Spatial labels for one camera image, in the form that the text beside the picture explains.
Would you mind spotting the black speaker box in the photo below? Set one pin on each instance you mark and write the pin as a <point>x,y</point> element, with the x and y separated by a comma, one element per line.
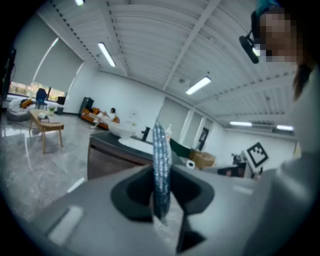
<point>87,105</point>

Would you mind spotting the black faucet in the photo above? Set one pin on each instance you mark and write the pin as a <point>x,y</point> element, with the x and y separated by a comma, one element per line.
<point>146,135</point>

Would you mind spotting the striped beanbag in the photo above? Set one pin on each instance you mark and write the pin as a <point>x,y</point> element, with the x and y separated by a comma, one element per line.
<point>17,110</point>

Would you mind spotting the steel wool scrubber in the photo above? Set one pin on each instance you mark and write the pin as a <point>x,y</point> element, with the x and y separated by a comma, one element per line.
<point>161,162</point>

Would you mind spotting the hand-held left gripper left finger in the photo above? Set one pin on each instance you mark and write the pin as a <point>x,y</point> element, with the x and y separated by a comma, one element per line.
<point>95,212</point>

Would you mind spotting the cream white bowl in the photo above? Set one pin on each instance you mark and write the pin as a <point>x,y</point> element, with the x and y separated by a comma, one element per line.
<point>120,131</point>

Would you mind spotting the person's head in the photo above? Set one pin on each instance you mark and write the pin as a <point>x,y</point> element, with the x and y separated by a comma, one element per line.
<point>280,35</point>

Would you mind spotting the stack of books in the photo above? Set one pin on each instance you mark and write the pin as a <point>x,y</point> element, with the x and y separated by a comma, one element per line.
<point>48,118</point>

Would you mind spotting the potted flower plant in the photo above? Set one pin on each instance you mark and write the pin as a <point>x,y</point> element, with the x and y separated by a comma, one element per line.
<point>51,111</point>

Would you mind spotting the black head-worn camera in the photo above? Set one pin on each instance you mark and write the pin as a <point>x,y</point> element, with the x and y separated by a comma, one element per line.
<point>250,50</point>

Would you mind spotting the black sink cabinet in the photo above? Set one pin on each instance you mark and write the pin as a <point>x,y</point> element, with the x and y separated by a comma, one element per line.
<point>105,160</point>

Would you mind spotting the blue chair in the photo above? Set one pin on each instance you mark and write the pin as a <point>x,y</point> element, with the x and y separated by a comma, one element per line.
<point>41,96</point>

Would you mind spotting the person's torso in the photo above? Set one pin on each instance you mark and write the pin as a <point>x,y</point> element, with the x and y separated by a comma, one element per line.
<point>295,200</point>

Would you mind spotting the black floor stand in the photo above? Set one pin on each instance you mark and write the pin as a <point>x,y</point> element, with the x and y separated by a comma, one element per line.
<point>7,80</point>

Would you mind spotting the black door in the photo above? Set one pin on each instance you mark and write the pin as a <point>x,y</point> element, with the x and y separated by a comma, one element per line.
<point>204,138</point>

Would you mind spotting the orange sofa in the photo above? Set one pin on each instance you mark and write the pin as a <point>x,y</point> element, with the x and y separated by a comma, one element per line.
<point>87,117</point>

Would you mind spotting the cream dish soap bottle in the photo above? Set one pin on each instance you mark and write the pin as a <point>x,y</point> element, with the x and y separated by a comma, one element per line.
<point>168,135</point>

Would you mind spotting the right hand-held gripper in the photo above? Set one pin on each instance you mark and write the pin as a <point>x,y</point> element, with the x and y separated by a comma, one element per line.
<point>257,156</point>

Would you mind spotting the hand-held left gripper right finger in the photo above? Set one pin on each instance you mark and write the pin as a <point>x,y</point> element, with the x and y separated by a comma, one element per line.
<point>220,200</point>

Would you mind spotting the white round device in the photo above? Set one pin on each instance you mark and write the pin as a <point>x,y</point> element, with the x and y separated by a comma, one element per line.
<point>190,165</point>

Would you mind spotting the ceiling strip light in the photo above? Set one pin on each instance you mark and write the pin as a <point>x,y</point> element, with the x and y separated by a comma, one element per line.
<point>79,2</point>
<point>240,123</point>
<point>198,85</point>
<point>107,55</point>
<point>285,127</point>

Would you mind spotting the small black box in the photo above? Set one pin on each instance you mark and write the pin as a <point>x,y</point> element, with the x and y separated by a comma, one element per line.
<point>61,100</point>

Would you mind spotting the cardboard box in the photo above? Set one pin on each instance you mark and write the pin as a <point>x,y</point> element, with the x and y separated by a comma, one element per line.
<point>202,158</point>

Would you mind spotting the grey roller blind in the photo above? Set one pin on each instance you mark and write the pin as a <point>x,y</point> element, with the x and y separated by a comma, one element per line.
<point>173,117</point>
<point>62,72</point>
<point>27,55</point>

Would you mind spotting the wooden coffee table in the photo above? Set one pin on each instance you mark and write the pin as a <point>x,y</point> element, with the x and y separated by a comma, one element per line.
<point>45,125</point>

